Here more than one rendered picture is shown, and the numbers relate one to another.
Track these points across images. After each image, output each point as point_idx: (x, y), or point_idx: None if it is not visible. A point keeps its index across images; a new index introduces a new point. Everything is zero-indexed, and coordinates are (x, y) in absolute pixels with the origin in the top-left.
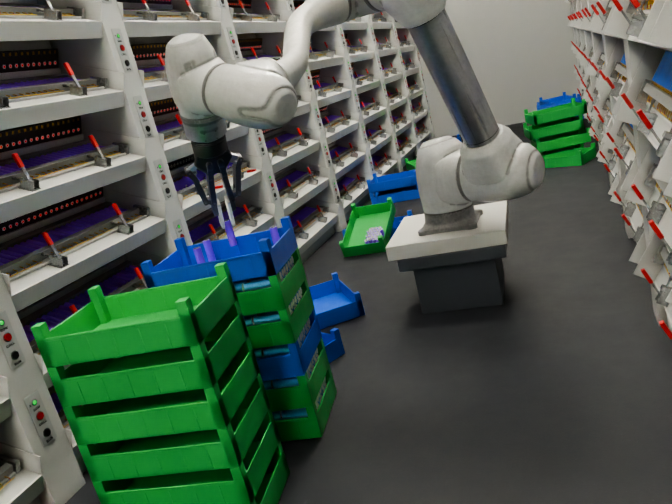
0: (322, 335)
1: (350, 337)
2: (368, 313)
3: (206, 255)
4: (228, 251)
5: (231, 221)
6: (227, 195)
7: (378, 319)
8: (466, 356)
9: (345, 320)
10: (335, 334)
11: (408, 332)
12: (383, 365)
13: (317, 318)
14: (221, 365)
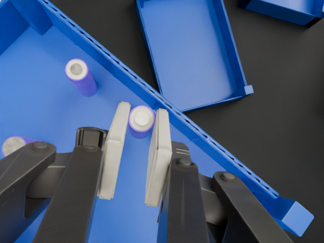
0: (237, 63)
1: (265, 68)
2: (313, 29)
3: (84, 47)
4: (133, 87)
5: (149, 151)
6: (167, 183)
7: (312, 57)
8: (320, 229)
9: (285, 20)
10: (245, 95)
11: (314, 122)
12: (253, 167)
13: (259, 4)
14: None
